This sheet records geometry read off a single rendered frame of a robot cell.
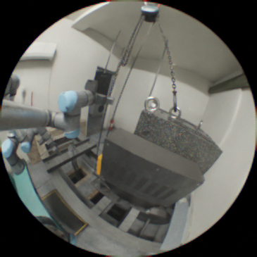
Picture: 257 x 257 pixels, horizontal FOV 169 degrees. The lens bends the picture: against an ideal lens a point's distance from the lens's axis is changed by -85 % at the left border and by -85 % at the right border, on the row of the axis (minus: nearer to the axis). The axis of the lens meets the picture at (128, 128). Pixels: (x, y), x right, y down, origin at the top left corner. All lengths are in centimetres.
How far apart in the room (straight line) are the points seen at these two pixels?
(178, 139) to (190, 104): 240
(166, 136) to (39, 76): 188
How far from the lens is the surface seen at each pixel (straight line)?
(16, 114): 28
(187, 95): 277
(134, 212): 109
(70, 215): 141
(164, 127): 38
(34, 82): 182
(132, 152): 31
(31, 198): 74
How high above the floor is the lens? 168
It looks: 26 degrees down
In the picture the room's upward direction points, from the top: 18 degrees clockwise
